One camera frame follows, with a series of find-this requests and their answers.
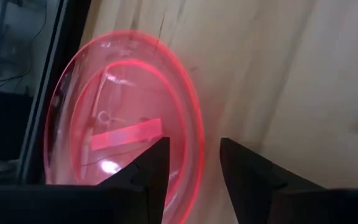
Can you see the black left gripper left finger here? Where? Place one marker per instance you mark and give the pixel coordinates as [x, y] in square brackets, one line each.
[73, 205]

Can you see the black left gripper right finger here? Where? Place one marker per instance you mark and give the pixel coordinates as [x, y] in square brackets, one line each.
[291, 205]

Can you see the pink translucent plastic plate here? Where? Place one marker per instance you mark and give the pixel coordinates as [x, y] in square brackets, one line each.
[120, 93]

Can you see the black metal table frame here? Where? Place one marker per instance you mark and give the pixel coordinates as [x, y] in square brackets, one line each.
[57, 62]

